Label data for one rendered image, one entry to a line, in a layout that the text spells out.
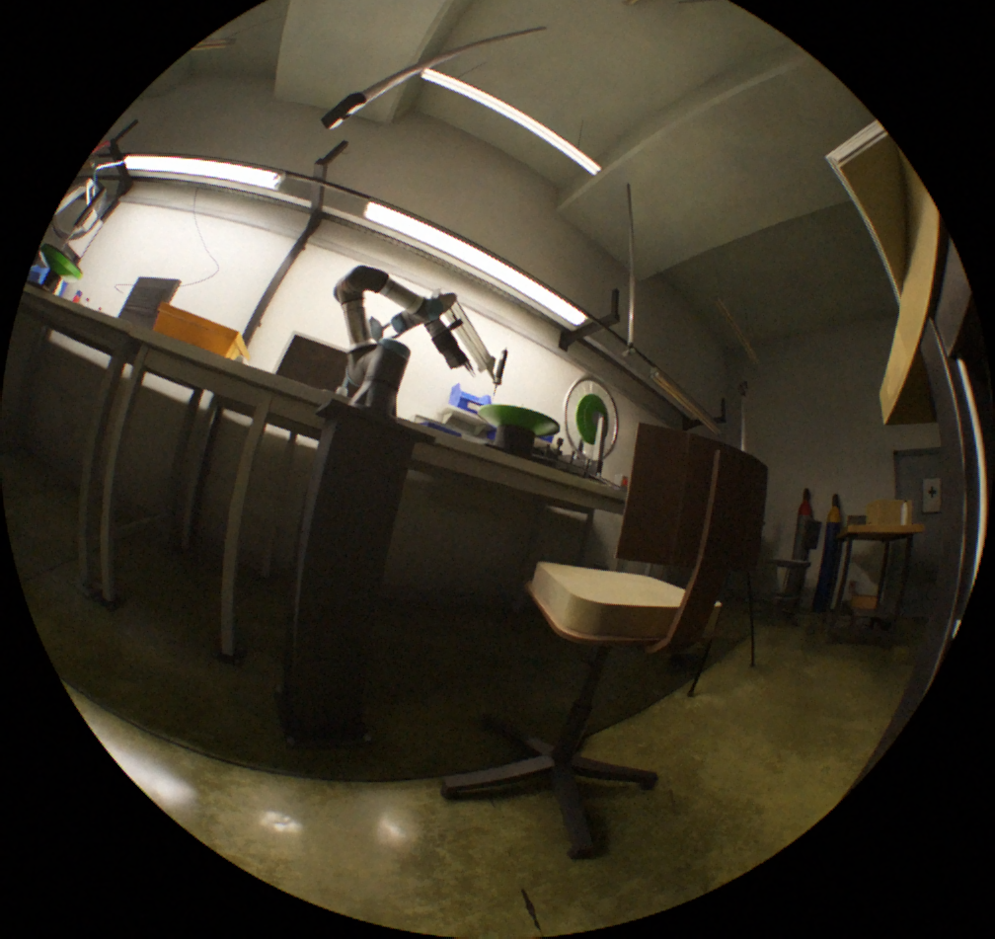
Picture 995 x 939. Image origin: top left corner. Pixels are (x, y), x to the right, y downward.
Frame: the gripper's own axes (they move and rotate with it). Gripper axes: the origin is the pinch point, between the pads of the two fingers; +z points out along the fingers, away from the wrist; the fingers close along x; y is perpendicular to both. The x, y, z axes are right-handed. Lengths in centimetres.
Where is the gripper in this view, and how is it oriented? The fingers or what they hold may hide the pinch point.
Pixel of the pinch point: (475, 377)
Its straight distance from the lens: 107.6
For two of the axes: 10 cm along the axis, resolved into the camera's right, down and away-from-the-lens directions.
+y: -6.3, 6.1, -4.8
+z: 5.0, 7.9, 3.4
